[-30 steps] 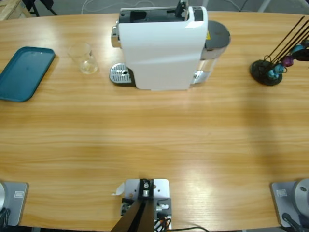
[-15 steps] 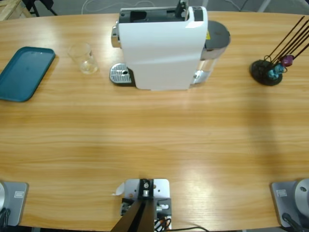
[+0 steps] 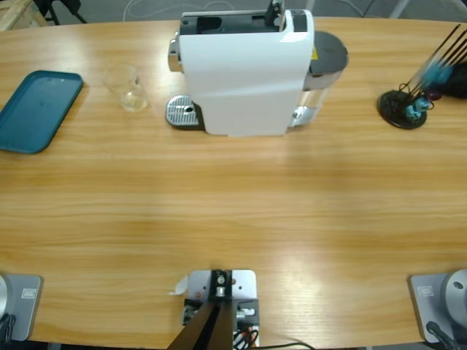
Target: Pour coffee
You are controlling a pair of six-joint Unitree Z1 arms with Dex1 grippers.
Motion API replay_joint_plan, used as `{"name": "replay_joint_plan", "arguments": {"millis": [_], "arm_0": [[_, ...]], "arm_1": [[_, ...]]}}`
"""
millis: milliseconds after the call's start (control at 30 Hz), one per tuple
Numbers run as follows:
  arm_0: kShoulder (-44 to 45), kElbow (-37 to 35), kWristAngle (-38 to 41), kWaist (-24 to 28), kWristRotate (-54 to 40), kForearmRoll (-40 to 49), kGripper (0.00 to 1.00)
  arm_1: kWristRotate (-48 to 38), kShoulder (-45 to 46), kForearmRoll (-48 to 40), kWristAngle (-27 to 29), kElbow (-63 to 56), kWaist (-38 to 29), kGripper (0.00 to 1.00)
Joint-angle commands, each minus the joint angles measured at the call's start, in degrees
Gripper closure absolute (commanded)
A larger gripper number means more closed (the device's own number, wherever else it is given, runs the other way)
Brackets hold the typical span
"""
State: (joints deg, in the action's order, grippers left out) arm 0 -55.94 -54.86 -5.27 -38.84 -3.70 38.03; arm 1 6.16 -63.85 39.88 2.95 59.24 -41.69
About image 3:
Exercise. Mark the white block with dark post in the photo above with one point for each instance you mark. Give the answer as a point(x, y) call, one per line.
point(241, 288)

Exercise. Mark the black stand legs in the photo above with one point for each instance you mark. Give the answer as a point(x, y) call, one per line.
point(58, 4)

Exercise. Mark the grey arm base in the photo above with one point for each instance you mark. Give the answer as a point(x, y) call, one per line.
point(430, 302)
point(22, 302)

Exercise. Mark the clear glass cup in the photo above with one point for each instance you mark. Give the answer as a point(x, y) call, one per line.
point(126, 91)

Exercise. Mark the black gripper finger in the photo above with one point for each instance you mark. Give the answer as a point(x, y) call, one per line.
point(459, 73)
point(458, 89)

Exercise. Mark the clear water tank grey lid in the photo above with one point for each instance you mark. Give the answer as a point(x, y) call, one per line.
point(328, 51)

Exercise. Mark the grey coffee machine lever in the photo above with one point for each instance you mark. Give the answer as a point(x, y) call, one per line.
point(273, 14)

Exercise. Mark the black capsule holder with rods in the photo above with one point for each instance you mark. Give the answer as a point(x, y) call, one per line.
point(392, 105)

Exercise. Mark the blue coffee capsule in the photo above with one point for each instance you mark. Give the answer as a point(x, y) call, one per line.
point(412, 113)
point(422, 103)
point(436, 73)

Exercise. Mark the wooden crate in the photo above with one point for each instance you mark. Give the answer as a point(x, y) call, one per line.
point(14, 14)

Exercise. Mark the teal plastic tray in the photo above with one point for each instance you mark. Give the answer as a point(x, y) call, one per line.
point(36, 109)

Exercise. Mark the white capsule coffee machine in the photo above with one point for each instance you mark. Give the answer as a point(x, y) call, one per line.
point(248, 80)

